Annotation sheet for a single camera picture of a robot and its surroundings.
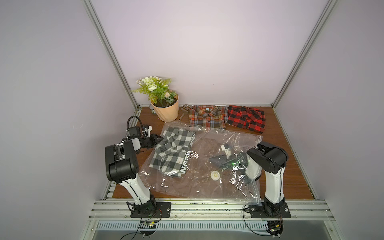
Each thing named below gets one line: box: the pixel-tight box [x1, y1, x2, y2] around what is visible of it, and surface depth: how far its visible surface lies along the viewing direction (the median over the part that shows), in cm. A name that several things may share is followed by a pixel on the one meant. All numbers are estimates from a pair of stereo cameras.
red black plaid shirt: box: [227, 105, 266, 134], surface depth 112 cm
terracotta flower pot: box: [150, 88, 179, 123], surface depth 105 cm
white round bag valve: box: [210, 170, 220, 181], surface depth 86 cm
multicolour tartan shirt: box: [189, 105, 229, 129], surface depth 112 cm
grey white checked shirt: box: [149, 126, 196, 178], surface depth 92 cm
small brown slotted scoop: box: [179, 103, 194, 120], surface depth 120 cm
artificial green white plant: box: [131, 76, 177, 106], surface depth 94 cm
